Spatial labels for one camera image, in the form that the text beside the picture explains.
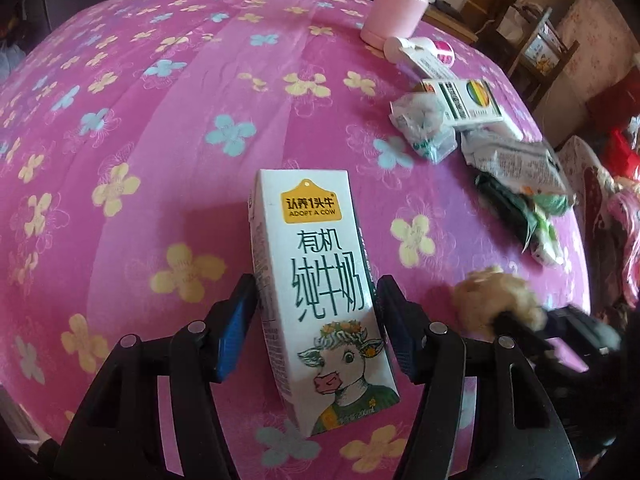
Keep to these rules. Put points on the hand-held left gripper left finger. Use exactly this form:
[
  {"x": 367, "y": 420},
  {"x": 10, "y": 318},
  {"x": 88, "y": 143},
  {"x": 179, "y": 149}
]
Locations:
[{"x": 235, "y": 325}]

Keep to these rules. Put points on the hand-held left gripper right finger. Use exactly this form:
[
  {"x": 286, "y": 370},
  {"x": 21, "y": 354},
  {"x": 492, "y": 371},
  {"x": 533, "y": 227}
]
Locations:
[{"x": 397, "y": 325}]

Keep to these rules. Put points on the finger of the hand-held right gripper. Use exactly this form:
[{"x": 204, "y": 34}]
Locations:
[
  {"x": 520, "y": 332},
  {"x": 585, "y": 325}
]

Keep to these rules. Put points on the fluffy tan plush ball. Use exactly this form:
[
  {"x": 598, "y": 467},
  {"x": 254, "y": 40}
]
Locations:
[{"x": 480, "y": 295}]

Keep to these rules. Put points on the white milk carton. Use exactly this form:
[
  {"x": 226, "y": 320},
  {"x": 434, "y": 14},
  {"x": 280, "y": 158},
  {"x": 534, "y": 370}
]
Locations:
[{"x": 320, "y": 270}]

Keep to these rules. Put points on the white box with rainbow print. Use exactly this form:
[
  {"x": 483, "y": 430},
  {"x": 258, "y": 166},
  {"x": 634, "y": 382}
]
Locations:
[{"x": 470, "y": 102}]

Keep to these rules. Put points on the floral patterned cloth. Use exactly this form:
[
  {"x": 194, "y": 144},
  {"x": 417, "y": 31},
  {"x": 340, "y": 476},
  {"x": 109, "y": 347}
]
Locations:
[{"x": 595, "y": 210}]

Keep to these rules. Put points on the green and black snack packet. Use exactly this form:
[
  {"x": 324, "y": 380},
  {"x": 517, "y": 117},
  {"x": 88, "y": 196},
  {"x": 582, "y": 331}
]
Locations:
[{"x": 505, "y": 205}]

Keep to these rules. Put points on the crumpled white printed wrapper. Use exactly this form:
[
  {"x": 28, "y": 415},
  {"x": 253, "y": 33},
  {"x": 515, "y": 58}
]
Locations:
[{"x": 515, "y": 160}]

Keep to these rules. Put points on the red plastic bag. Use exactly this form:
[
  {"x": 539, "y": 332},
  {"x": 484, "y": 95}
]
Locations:
[{"x": 622, "y": 152}]

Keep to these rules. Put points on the crumpled clear plastic wrapper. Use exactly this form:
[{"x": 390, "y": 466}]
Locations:
[{"x": 417, "y": 120}]

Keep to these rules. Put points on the white box with black text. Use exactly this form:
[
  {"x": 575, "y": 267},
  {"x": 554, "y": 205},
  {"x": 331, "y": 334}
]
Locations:
[{"x": 430, "y": 66}]

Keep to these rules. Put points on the wooden chair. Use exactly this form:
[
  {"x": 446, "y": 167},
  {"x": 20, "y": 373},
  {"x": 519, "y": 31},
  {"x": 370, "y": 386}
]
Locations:
[{"x": 562, "y": 60}]

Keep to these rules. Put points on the small white pink-label bottle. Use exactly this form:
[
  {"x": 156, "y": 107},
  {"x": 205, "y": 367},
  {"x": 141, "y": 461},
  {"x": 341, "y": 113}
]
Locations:
[{"x": 442, "y": 50}]

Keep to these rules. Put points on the pink insulated bottle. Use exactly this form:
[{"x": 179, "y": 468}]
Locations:
[{"x": 395, "y": 5}]

